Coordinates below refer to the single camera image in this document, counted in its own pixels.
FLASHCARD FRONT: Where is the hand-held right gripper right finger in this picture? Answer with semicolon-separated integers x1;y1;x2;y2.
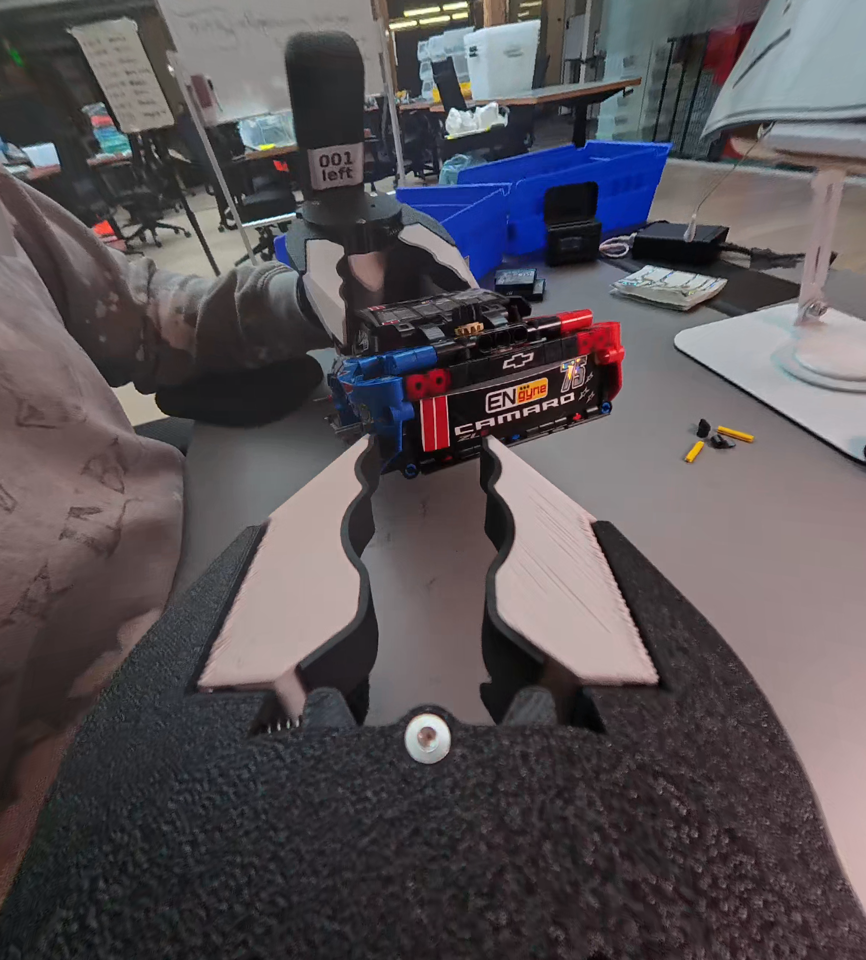
480;436;660;725

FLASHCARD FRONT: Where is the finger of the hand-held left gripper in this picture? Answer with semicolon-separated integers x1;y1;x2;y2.
395;208;481;294
299;238;355;350

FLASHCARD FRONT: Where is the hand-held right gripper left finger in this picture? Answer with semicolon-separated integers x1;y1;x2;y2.
196;435;380;725

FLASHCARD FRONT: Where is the brick-built toy race car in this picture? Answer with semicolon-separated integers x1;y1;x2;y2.
326;287;626;479

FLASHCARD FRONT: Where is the person's left forearm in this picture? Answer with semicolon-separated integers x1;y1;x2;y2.
91;255;332;395

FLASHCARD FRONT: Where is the grey desk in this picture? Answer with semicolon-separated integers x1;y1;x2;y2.
174;247;866;957

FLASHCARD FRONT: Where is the small blue storage bin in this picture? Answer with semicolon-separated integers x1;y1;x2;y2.
395;182;512;282

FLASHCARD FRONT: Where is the small black battery box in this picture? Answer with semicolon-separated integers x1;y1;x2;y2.
494;267;546;302

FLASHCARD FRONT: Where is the whiteboard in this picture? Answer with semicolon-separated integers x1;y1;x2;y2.
155;0;389;125

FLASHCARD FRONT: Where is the black office chair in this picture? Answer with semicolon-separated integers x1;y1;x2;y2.
234;187;299;265
114;135;192;249

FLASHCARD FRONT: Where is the open black case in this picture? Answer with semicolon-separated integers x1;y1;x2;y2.
544;181;603;267

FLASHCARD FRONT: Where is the large blue storage bin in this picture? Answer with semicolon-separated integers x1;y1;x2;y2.
457;141;672;282

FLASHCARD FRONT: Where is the white storage box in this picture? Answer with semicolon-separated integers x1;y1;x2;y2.
463;20;542;102

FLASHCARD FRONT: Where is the wooden background table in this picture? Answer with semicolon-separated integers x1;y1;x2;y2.
395;77;642;150

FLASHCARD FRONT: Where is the flip chart easel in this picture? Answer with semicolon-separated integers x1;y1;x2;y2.
69;18;222;275

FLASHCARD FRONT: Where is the printed sticker sheet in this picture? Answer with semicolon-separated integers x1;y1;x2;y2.
611;264;728;312

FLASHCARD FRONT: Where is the black power adapter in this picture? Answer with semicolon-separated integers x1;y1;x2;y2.
631;221;730;265

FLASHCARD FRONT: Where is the person's grey sweatshirt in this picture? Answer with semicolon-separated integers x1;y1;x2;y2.
0;82;188;871

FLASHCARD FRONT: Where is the white book stand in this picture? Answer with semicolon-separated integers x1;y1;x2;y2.
674;123;866;462

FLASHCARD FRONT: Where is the open instruction booklet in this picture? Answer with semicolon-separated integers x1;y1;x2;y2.
703;0;866;141

